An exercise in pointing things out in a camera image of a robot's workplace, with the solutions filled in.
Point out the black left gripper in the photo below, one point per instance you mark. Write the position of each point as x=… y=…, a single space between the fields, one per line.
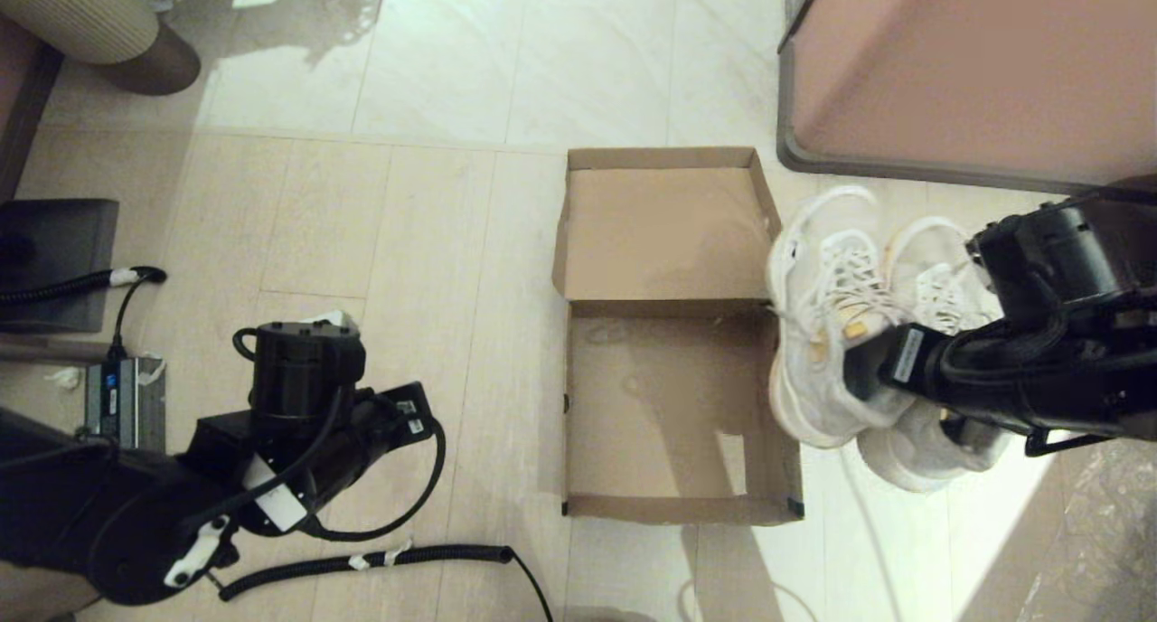
x=362 y=441

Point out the clear plastic sheet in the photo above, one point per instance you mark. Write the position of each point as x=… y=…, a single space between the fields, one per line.
x=1112 y=550

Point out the white tape scrap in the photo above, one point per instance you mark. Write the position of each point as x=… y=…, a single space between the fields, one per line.
x=65 y=380

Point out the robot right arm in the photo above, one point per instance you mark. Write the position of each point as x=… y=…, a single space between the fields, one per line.
x=1058 y=251

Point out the pink cabinet with grey edge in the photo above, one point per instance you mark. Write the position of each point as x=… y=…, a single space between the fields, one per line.
x=976 y=61

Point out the white lace-up sneaker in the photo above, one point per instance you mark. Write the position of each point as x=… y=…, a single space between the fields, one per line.
x=922 y=459
x=813 y=396

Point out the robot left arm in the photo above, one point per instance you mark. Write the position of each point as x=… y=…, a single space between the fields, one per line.
x=90 y=523

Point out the brown rounded base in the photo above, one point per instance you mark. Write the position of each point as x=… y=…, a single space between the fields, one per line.
x=27 y=595

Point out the grey metal power unit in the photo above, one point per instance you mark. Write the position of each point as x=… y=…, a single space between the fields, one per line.
x=136 y=396

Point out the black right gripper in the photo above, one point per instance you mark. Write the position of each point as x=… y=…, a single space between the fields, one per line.
x=904 y=369

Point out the brown cardboard shoe box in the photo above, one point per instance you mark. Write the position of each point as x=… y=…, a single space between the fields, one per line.
x=660 y=242

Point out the beige ribbed pouf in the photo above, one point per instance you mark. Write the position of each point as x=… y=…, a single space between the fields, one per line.
x=81 y=16

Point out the black floor mat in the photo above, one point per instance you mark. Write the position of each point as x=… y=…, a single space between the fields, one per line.
x=63 y=233

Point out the dark brown furniture edge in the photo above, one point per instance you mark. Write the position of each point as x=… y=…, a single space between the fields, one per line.
x=23 y=107

